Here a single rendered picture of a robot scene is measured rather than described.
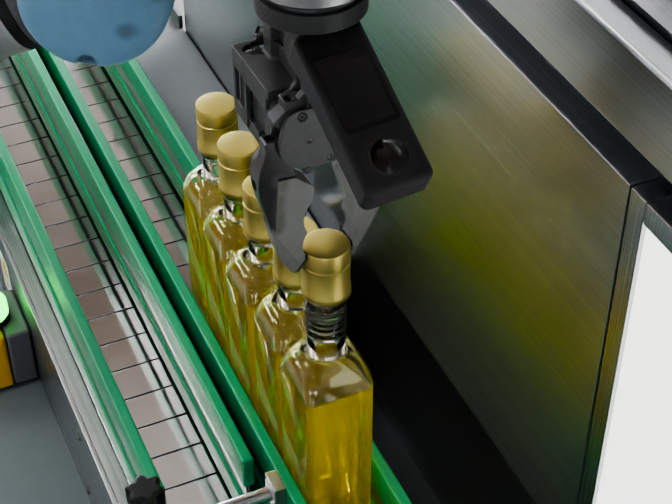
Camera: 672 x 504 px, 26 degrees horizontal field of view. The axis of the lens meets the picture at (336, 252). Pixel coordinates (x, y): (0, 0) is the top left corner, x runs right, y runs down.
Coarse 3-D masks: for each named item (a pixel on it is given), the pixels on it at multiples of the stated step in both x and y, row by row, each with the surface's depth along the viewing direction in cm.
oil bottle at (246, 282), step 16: (240, 256) 115; (240, 272) 114; (256, 272) 113; (272, 272) 113; (240, 288) 114; (256, 288) 113; (272, 288) 113; (240, 304) 115; (256, 304) 113; (240, 320) 116; (240, 336) 118; (240, 352) 119; (240, 368) 121; (256, 384) 119; (256, 400) 120
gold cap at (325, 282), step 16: (304, 240) 100; (320, 240) 100; (336, 240) 100; (320, 256) 99; (336, 256) 99; (304, 272) 101; (320, 272) 99; (336, 272) 100; (304, 288) 102; (320, 288) 100; (336, 288) 101; (320, 304) 101; (336, 304) 101
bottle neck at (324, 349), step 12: (312, 312) 103; (324, 312) 102; (336, 312) 102; (312, 324) 103; (324, 324) 103; (336, 324) 103; (312, 336) 104; (324, 336) 104; (336, 336) 104; (312, 348) 105; (324, 348) 105; (336, 348) 105; (324, 360) 105
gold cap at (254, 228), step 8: (248, 176) 111; (248, 184) 110; (248, 192) 109; (248, 200) 109; (256, 200) 109; (248, 208) 110; (256, 208) 109; (248, 216) 110; (256, 216) 110; (248, 224) 111; (256, 224) 110; (264, 224) 110; (248, 232) 111; (256, 232) 111; (264, 232) 111; (256, 240) 111; (264, 240) 111
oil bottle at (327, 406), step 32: (288, 352) 107; (352, 352) 106; (288, 384) 108; (320, 384) 105; (352, 384) 106; (288, 416) 111; (320, 416) 106; (352, 416) 108; (288, 448) 113; (320, 448) 109; (352, 448) 110; (320, 480) 111; (352, 480) 113
